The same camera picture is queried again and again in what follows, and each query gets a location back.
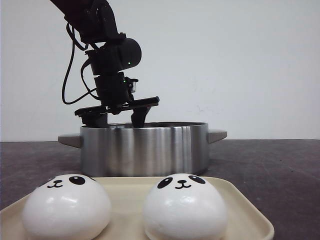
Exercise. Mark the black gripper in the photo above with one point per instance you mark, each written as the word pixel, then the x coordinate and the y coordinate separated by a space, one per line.
pixel 114 98

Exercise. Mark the panda bun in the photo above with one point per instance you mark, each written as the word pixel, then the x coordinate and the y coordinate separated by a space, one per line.
pixel 184 206
pixel 67 207

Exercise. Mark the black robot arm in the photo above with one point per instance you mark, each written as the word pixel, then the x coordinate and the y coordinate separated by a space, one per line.
pixel 92 28

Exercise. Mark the stainless steel steamer pot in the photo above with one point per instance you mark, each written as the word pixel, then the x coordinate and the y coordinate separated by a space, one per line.
pixel 157 149

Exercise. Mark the cream rectangular plastic tray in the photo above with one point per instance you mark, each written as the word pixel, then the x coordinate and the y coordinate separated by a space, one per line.
pixel 127 194

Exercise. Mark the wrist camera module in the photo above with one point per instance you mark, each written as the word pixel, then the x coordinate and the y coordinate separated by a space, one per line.
pixel 130 84

